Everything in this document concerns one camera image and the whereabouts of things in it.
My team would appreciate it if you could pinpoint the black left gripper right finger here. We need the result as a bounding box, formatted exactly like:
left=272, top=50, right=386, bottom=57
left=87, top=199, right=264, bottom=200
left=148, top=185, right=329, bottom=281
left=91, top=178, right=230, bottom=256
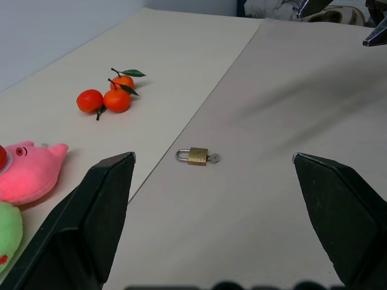
left=291, top=152, right=387, bottom=290

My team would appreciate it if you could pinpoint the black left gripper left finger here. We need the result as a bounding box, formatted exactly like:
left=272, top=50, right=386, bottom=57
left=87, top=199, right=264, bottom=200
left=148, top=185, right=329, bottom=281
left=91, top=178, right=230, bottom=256
left=0, top=152, right=137, bottom=290

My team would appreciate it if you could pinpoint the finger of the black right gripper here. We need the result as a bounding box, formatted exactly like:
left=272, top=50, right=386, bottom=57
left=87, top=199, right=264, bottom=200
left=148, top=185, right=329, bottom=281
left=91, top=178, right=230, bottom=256
left=362, top=15, right=387, bottom=47
left=296, top=0, right=331, bottom=19

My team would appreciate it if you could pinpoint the beige shoe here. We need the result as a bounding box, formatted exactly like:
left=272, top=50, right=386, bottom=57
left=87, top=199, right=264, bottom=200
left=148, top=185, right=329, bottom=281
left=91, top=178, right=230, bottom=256
left=307, top=8, right=367, bottom=27

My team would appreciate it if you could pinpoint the grey white cloth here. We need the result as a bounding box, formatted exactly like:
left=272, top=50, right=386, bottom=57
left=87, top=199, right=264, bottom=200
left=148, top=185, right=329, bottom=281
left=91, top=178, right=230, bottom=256
left=244, top=0, right=306, bottom=21

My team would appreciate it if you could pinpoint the green plush toy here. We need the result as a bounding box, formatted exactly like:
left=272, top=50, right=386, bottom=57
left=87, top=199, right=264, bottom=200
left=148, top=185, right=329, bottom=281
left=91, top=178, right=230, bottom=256
left=0, top=201, right=24, bottom=274

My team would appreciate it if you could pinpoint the pink plush pig toy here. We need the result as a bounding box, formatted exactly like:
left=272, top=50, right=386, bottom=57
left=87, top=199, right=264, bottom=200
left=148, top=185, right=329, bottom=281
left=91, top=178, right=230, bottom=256
left=0, top=141, right=70, bottom=206

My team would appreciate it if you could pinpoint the white table mat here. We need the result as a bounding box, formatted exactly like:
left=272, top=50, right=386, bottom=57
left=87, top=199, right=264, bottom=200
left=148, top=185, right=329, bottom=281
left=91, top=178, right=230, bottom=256
left=99, top=18, right=387, bottom=290

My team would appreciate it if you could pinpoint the orange tangerine with stem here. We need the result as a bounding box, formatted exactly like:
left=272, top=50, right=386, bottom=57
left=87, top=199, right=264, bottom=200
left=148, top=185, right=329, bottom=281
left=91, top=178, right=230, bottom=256
left=76, top=89, right=107, bottom=121

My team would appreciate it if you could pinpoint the orange tangerine with green leaf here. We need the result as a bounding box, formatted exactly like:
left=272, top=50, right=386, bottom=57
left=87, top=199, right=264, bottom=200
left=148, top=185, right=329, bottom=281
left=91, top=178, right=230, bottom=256
left=103, top=78, right=140, bottom=114
left=109, top=68, right=147, bottom=92

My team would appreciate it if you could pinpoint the brass padlock with steel shackle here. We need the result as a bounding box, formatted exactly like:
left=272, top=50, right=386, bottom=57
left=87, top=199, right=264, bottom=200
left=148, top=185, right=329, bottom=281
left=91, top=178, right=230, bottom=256
left=175, top=147, right=210, bottom=167

